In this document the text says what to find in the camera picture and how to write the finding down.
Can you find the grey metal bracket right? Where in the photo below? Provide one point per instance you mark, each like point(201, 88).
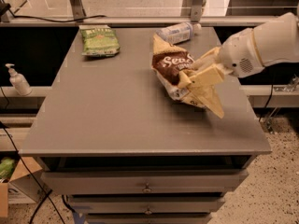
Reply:
point(197, 10)

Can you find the top grey drawer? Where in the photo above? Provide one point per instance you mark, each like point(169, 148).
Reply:
point(144, 182)

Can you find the grey metal bracket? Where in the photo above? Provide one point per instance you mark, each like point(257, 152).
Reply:
point(77, 9)
point(197, 10)

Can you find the grey metal bracket left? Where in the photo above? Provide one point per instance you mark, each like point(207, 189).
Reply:
point(77, 9)

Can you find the grey drawer cabinet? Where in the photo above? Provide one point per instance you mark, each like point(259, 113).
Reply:
point(114, 115)

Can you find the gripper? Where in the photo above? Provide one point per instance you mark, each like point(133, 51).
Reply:
point(238, 55)

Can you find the brown sea salt chip bag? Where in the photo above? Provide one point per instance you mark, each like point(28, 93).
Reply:
point(167, 61)

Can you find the middle grey drawer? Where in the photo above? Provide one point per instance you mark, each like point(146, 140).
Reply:
point(146, 204)

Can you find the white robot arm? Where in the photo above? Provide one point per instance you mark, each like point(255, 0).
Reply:
point(243, 54)

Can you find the green jalapeno chip bag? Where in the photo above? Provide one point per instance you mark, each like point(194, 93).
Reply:
point(99, 41)

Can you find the bottom grey drawer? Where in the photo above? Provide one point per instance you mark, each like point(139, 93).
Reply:
point(149, 219)

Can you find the green item in box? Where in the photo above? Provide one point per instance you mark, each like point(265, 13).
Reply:
point(7, 166)

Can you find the grey drawer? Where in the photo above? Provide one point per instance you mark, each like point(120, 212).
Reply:
point(144, 182)
point(149, 219)
point(146, 204)

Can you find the cardboard box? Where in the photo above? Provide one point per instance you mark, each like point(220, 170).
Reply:
point(24, 186)

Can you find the white pump dispenser bottle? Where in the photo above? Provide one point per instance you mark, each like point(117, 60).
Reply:
point(18, 81)

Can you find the white plastic bottle lying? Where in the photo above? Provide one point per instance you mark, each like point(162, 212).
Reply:
point(178, 33)

